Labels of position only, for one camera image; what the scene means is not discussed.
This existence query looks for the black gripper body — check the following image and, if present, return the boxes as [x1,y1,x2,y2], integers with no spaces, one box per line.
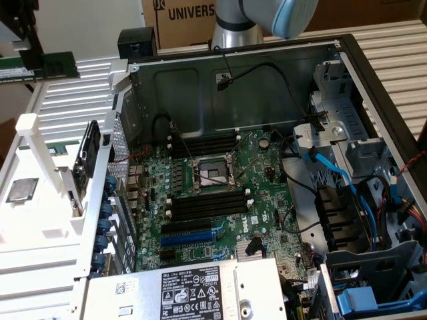
[0,0,25,22]

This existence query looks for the green RAM stick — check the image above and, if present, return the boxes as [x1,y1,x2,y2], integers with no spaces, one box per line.
[19,141,81,156]
[0,51,80,82]

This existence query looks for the RAM slot black clips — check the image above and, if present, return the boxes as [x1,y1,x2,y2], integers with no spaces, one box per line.
[175,142,240,158]
[171,188,250,205]
[173,135,240,147]
[171,200,250,217]

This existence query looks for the black box block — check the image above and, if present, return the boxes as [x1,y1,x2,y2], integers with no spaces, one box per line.
[118,28,157,63]

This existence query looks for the black graphics card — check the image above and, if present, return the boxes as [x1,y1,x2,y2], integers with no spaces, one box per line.
[53,119,102,217]

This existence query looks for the printed cardboard box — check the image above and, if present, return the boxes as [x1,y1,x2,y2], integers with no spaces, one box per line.
[141,0,218,50]

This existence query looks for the silver CPU chip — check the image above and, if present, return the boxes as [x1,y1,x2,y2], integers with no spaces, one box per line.
[7,177,39,203]

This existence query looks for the open grey PC case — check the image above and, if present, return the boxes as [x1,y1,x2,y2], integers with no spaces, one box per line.
[78,33,427,320]

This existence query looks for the white parts rack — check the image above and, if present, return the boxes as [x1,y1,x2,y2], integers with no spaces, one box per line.
[0,112,101,249]

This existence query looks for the thin metal locking lever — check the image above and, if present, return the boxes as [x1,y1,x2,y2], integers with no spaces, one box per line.
[235,155,260,181]
[169,122,197,166]

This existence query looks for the silver CPU socket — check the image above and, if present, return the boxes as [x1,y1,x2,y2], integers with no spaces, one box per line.
[188,149,244,197]

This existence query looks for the blue expansion slot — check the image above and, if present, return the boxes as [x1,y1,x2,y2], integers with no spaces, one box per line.
[159,223,228,248]

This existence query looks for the silver power supply unit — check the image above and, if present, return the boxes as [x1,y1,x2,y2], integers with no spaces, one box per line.
[79,257,288,320]

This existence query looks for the green motherboard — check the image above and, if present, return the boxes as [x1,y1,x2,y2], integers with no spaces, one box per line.
[125,129,323,279]

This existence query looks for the silver finned heatsink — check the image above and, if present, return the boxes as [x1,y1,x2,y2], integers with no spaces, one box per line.
[235,239,268,259]

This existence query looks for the plain brown cardboard box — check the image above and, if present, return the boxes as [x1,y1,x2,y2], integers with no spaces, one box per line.
[298,0,427,33]

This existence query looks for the grey metal disk bay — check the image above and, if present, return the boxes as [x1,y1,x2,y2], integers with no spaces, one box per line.
[292,59,398,187]

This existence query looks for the dark grey disk bay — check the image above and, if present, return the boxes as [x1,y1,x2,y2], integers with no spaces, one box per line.
[315,239,427,320]

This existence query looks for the blue plastic disk caddy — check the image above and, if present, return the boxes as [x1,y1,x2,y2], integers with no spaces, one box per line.
[335,286,427,317]

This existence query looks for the black looped cable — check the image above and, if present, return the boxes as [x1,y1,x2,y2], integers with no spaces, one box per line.
[151,112,177,147]

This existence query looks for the red black twisted wire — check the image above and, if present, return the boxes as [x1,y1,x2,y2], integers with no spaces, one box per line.
[111,145,151,209]
[398,149,427,174]

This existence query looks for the black cable with connector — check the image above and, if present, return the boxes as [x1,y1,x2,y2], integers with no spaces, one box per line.
[212,45,318,121]

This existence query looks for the thick black cable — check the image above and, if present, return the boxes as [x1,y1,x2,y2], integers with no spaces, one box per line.
[270,129,318,196]

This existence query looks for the blue SATA cable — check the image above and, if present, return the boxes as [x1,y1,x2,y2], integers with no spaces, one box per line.
[304,145,380,249]
[388,165,406,217]

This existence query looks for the black cable connector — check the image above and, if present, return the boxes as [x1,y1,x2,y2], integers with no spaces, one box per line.
[245,235,264,256]

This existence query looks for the thin black cable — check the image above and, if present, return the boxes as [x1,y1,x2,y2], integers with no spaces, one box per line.
[282,205,323,234]

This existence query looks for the black yellow wire bundle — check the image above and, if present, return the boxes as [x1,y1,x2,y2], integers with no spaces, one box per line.
[282,278,323,320]

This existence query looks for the yellow red power wires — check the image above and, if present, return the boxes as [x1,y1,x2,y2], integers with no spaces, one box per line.
[398,196,427,231]

